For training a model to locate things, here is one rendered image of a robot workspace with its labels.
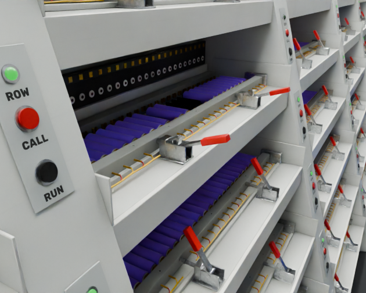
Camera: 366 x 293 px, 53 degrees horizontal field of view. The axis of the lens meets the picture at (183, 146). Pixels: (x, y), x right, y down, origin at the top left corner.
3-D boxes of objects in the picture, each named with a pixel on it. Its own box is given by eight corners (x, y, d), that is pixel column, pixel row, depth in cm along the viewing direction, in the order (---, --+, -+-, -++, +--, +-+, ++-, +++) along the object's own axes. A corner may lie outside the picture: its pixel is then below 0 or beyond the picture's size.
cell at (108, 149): (83, 148, 50) (121, 158, 47) (74, 153, 49) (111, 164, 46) (82, 135, 49) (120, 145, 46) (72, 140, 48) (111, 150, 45)
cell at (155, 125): (130, 126, 58) (164, 134, 55) (122, 129, 57) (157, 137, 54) (129, 115, 58) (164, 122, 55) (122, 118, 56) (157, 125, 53)
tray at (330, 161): (350, 153, 149) (356, 121, 144) (320, 232, 101) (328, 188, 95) (300, 143, 158) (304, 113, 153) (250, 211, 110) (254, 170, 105)
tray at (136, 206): (286, 107, 84) (291, 65, 80) (115, 265, 36) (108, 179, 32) (208, 95, 93) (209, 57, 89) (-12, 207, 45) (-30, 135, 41)
